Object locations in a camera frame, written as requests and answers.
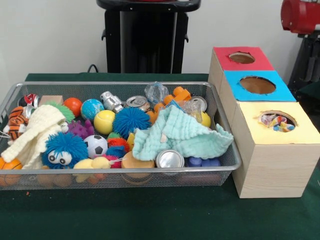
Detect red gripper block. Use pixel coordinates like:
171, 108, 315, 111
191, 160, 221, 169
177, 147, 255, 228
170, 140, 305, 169
280, 0, 320, 83

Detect large polka-dot paper napkin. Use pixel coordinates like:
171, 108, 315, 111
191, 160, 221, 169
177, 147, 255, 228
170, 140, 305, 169
259, 112, 296, 133

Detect wooden box with three holes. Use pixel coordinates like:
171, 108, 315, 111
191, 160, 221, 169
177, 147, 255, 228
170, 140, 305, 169
207, 46, 320, 200

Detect silver mesh bin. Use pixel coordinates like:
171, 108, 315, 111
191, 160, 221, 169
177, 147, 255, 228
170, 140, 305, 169
0, 81, 243, 191

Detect dark green table cloth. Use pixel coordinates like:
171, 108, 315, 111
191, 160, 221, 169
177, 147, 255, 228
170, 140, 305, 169
0, 72, 320, 240
289, 79, 320, 106

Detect mint green cloth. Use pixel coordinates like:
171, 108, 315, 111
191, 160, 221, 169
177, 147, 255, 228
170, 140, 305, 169
131, 104, 235, 161

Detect silver drink can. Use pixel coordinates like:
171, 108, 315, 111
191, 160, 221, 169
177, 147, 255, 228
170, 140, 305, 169
155, 149, 186, 168

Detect silver toy robot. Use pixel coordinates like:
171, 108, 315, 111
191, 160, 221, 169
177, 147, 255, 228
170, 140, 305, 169
100, 90, 125, 112

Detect yellow tennis ball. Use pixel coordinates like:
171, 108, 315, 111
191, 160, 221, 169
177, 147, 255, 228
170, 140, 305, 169
93, 109, 116, 135

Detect blue globe ball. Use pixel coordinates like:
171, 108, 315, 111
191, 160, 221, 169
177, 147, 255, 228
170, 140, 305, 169
80, 98, 105, 120

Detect small soccer ball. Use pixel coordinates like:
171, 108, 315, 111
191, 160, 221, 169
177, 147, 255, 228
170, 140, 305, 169
84, 135, 108, 159

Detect orange rubber ball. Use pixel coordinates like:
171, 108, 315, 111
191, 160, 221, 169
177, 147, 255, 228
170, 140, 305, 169
63, 97, 83, 117

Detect blue spiky ball with eyes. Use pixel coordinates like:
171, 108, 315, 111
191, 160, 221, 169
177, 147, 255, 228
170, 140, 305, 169
41, 132, 90, 170

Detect cream knitted cloth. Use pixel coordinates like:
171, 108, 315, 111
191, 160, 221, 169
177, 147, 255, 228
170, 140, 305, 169
1, 104, 69, 170

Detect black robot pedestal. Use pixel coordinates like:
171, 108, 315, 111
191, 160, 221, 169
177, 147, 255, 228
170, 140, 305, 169
96, 0, 202, 74

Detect black cable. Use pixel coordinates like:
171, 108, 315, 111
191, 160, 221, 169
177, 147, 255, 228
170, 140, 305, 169
86, 63, 101, 74

